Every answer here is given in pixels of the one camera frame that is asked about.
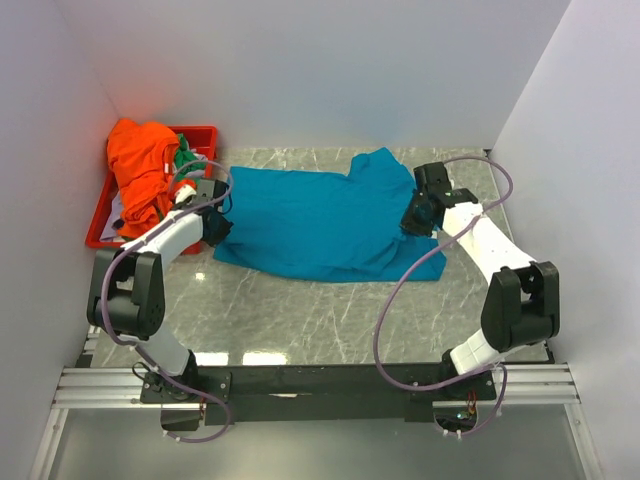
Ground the blue t shirt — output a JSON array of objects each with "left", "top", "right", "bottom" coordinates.
[{"left": 213, "top": 148, "right": 438, "bottom": 283}]

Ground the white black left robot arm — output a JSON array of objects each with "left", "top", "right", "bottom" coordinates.
[{"left": 86, "top": 178, "right": 233, "bottom": 402}]

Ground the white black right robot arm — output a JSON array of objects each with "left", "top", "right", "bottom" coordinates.
[{"left": 400, "top": 161, "right": 560, "bottom": 399}]

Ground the green t shirt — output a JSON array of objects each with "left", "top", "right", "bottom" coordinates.
[{"left": 154, "top": 132, "right": 201, "bottom": 221}]

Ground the red plastic bin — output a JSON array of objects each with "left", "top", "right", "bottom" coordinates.
[{"left": 85, "top": 125, "right": 218, "bottom": 248}]

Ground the orange t shirt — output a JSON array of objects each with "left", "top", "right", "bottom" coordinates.
[{"left": 107, "top": 118, "right": 180, "bottom": 239}]

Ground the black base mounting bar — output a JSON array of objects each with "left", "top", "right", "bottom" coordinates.
[{"left": 139, "top": 363, "right": 499, "bottom": 434}]

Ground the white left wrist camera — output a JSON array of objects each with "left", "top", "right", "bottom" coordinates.
[{"left": 173, "top": 183, "right": 196, "bottom": 205}]

